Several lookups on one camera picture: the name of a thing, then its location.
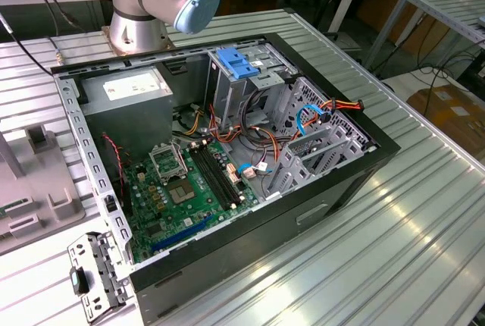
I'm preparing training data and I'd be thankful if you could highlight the long blue data wire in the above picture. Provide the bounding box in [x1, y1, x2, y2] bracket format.
[295, 102, 329, 138]

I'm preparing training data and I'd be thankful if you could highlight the red yellow power wire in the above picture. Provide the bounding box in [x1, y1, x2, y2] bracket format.
[289, 98, 365, 141]

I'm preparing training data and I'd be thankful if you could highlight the grey metal disk bay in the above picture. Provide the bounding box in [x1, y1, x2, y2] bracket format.
[264, 77, 380, 201]

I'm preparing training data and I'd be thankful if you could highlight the black RAM slot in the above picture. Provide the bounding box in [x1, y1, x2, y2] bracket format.
[202, 143, 246, 205]
[192, 145, 239, 209]
[188, 146, 236, 212]
[197, 143, 243, 207]

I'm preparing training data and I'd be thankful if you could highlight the grey metal drive cage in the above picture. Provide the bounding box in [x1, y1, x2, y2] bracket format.
[207, 45, 300, 132]

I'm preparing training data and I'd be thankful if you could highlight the CPU socket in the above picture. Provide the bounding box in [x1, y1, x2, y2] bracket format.
[165, 178, 195, 206]

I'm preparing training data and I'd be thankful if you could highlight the blue plastic drive latch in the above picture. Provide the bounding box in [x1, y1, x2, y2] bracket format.
[217, 47, 254, 80]

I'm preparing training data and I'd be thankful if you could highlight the metal socket cover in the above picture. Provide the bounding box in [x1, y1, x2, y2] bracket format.
[149, 143, 187, 185]

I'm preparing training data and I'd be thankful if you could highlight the black PC case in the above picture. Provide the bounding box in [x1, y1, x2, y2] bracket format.
[50, 32, 402, 326]

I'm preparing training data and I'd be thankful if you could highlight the blue expansion slot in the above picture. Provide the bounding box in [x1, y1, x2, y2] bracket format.
[150, 214, 214, 255]

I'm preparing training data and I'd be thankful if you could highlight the green motherboard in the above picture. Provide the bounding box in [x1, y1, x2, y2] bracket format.
[123, 138, 261, 265]

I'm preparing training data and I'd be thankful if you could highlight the grey power supply unit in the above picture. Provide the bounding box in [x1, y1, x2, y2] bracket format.
[80, 67, 174, 152]

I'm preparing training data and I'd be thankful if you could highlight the brown cardboard box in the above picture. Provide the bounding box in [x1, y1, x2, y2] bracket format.
[407, 83, 485, 160]

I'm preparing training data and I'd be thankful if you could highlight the grey parts rack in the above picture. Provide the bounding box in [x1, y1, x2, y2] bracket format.
[0, 124, 87, 257]

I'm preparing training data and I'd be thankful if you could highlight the metal slat side table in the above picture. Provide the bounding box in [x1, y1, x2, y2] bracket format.
[363, 0, 485, 73]

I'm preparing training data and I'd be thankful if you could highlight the green RAM stick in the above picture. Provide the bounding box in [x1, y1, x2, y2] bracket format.
[0, 199, 30, 218]

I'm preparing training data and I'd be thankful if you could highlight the orange wire bundle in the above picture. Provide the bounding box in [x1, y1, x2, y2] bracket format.
[207, 104, 283, 162]

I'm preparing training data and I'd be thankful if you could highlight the short blue data wire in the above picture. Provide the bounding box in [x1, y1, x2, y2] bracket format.
[237, 161, 259, 180]

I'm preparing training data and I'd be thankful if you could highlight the black cable bundle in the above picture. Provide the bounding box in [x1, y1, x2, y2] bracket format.
[240, 86, 289, 141]

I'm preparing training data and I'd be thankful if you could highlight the yellow black power wire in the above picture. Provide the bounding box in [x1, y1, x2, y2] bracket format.
[172, 102, 208, 137]

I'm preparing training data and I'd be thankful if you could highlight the red black twisted wire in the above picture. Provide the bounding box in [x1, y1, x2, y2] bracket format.
[102, 132, 127, 191]

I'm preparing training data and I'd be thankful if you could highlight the silver slot cover bracket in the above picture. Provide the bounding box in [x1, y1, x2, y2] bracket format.
[67, 230, 132, 323]

